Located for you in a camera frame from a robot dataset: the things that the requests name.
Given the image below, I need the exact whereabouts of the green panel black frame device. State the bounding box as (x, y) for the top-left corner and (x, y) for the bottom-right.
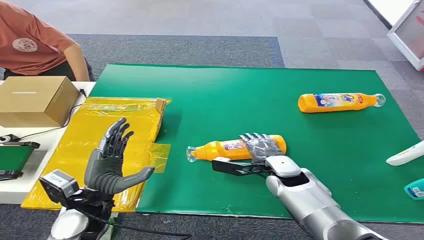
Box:
(0, 133), (41, 182)

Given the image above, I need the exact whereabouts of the white framed board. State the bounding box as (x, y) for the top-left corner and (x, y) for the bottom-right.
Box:
(386, 0), (424, 72)

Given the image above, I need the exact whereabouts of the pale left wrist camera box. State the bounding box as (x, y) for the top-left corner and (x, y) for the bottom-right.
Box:
(38, 169), (80, 205)

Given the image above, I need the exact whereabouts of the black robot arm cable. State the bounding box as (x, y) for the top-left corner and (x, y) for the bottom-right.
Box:
(75, 207), (194, 240)

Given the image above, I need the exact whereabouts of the brown cardboard box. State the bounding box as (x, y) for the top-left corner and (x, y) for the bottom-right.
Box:
(0, 76), (81, 129)

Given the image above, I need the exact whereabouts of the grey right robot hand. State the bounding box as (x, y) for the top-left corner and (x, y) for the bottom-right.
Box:
(211, 132), (284, 177)

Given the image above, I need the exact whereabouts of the thin black table cable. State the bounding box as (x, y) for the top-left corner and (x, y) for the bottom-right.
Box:
(18, 88), (88, 141)

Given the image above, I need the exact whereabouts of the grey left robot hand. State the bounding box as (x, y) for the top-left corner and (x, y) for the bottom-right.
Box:
(84, 117), (156, 197)

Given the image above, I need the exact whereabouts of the teal plastic bottle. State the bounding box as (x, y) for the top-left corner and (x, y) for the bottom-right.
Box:
(403, 178), (424, 201)

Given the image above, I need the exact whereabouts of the yellow film wrapped cardboard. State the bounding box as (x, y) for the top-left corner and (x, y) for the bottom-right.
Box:
(21, 96), (172, 213)

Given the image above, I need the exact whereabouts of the orange bottle clear cap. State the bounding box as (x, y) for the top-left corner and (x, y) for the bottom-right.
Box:
(186, 134), (287, 164)
(297, 92), (387, 114)

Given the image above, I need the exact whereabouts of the green table mat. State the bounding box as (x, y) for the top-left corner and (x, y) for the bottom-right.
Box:
(89, 63), (424, 224)

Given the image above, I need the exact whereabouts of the white plastic bottle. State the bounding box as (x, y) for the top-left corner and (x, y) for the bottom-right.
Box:
(385, 140), (424, 167)

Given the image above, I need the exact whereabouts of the person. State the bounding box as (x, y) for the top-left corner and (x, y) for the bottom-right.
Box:
(0, 0), (96, 82)

